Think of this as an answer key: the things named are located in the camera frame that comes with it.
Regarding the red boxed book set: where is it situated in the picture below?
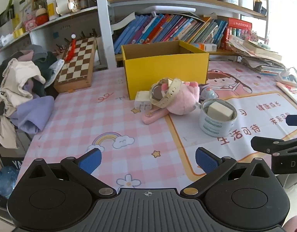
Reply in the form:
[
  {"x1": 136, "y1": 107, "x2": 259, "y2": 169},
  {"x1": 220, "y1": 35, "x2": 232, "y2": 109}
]
[{"x1": 228, "y1": 17, "x2": 252, "y2": 50}]

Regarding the red jar with wooden lid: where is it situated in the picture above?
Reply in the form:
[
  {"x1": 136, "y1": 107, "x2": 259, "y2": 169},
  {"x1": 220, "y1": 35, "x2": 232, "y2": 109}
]
[{"x1": 35, "y1": 8, "x2": 49, "y2": 26}]

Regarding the white yellow bottle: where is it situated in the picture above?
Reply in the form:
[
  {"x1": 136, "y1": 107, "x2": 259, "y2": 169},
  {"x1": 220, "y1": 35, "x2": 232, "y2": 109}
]
[{"x1": 46, "y1": 0, "x2": 60, "y2": 21}]

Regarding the pink notebook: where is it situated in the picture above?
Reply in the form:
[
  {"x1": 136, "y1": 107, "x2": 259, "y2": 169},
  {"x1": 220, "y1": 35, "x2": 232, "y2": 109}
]
[{"x1": 275, "y1": 82, "x2": 297, "y2": 112}]

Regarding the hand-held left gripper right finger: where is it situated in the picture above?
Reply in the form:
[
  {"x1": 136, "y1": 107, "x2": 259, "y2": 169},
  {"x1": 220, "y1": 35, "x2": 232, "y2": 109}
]
[{"x1": 180, "y1": 147, "x2": 276, "y2": 197}]

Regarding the black photo frame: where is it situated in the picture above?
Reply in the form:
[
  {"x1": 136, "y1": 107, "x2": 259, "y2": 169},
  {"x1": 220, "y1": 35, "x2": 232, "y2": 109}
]
[{"x1": 0, "y1": 8, "x2": 15, "y2": 27}]

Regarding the dark clothes pile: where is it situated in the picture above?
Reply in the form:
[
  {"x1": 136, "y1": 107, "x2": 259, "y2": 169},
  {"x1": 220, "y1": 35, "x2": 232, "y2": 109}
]
[{"x1": 30, "y1": 45, "x2": 65, "y2": 97}]

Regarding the blue toy car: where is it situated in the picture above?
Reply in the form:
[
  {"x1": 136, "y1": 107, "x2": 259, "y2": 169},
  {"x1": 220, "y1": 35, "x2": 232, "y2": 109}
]
[{"x1": 199, "y1": 87, "x2": 218, "y2": 102}]

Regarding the person's pink clothing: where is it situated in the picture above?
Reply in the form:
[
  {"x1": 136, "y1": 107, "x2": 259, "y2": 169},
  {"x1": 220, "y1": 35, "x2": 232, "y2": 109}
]
[{"x1": 282, "y1": 214, "x2": 297, "y2": 232}]

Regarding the purple garment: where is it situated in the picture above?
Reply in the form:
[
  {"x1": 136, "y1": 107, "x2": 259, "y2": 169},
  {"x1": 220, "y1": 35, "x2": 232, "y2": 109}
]
[{"x1": 11, "y1": 95, "x2": 55, "y2": 134}]

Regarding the white desk lamp bar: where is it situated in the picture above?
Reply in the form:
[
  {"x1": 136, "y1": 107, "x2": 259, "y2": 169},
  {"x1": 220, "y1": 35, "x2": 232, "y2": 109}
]
[{"x1": 139, "y1": 5, "x2": 196, "y2": 14}]

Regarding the pink plush paw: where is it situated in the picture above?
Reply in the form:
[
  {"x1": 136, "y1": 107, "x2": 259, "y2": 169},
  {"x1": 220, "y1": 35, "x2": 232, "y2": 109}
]
[{"x1": 160, "y1": 77, "x2": 201, "y2": 114}]

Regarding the row of books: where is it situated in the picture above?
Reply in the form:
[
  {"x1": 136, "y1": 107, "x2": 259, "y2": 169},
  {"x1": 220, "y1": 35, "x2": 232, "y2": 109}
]
[{"x1": 113, "y1": 13, "x2": 229, "y2": 54}]

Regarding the pink cartoon desktop mat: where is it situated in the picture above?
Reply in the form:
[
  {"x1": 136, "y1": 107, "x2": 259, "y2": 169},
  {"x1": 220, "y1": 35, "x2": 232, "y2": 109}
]
[{"x1": 25, "y1": 60, "x2": 297, "y2": 191}]

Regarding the white shelf unit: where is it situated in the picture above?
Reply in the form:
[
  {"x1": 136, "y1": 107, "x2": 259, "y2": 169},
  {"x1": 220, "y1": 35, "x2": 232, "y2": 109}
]
[{"x1": 0, "y1": 0, "x2": 270, "y2": 72}]

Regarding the large white charger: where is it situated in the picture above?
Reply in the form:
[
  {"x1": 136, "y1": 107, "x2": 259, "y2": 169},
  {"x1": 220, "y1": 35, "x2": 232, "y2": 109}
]
[{"x1": 134, "y1": 90, "x2": 152, "y2": 110}]

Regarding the white tape roll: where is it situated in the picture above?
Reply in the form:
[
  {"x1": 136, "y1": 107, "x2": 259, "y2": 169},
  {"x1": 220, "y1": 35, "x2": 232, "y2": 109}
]
[{"x1": 199, "y1": 99, "x2": 237, "y2": 138}]

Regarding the long orange white box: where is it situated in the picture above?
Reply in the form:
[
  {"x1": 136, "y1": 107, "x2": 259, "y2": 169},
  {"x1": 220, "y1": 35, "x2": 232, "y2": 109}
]
[{"x1": 191, "y1": 43, "x2": 217, "y2": 52}]

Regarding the pink tissue box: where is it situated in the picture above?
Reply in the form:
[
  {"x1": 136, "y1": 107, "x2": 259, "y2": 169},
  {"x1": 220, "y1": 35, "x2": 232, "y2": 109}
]
[{"x1": 23, "y1": 19, "x2": 38, "y2": 31}]

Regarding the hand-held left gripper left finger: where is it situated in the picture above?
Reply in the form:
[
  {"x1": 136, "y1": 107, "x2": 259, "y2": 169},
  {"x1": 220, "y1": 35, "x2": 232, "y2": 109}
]
[{"x1": 17, "y1": 147, "x2": 117, "y2": 199}]

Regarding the white rectangular block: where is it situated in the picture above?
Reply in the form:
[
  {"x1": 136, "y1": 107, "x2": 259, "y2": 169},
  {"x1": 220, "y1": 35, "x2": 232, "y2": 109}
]
[{"x1": 207, "y1": 101, "x2": 234, "y2": 121}]

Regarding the small black device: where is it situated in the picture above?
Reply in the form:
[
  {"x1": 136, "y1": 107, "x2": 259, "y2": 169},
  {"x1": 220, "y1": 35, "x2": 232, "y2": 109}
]
[{"x1": 253, "y1": 1, "x2": 267, "y2": 15}]

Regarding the red tassel ornament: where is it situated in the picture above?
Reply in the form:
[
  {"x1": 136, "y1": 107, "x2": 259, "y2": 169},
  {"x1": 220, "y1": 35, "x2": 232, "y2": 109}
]
[{"x1": 64, "y1": 34, "x2": 78, "y2": 62}]

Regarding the white power strip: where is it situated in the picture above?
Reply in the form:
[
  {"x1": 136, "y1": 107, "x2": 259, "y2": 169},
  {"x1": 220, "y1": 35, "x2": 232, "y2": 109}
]
[{"x1": 275, "y1": 67, "x2": 297, "y2": 87}]

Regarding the cream garment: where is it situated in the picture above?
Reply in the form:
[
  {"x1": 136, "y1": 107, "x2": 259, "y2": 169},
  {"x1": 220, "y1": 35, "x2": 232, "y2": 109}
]
[{"x1": 0, "y1": 58, "x2": 46, "y2": 149}]

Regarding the wooden chessboard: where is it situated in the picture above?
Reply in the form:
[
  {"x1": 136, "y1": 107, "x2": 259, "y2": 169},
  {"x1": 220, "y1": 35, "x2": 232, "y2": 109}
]
[{"x1": 53, "y1": 37, "x2": 97, "y2": 93}]

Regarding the blue glass ornament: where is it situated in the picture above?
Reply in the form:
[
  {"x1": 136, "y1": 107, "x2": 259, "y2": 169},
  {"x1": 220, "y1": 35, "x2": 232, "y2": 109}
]
[{"x1": 0, "y1": 165, "x2": 20, "y2": 197}]

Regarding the yellow cardboard box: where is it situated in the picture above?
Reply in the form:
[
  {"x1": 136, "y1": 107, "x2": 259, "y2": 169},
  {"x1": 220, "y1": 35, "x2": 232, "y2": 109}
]
[{"x1": 121, "y1": 40, "x2": 209, "y2": 101}]

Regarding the pink plastic stapler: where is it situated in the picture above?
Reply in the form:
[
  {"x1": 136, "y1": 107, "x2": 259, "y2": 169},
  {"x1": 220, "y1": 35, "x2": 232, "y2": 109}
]
[{"x1": 142, "y1": 107, "x2": 169, "y2": 125}]

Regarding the cream wrist watch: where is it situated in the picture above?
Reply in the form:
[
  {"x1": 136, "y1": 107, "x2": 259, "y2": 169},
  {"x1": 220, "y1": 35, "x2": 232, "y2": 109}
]
[{"x1": 149, "y1": 77, "x2": 181, "y2": 108}]

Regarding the stack of papers and books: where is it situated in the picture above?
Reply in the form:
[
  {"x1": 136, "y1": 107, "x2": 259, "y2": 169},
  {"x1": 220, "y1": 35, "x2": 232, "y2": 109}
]
[{"x1": 226, "y1": 35, "x2": 287, "y2": 75}]

